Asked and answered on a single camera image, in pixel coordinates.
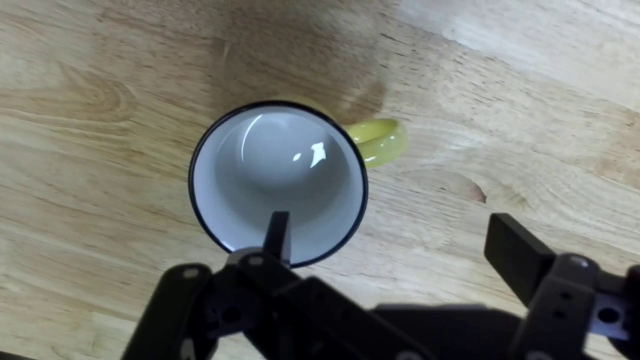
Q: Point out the yellow enamel mug white inside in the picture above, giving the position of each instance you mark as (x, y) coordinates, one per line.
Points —
(287, 157)

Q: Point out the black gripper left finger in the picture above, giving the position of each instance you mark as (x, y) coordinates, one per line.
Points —
(276, 240)

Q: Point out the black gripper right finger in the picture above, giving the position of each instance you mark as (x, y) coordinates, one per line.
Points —
(516, 255)

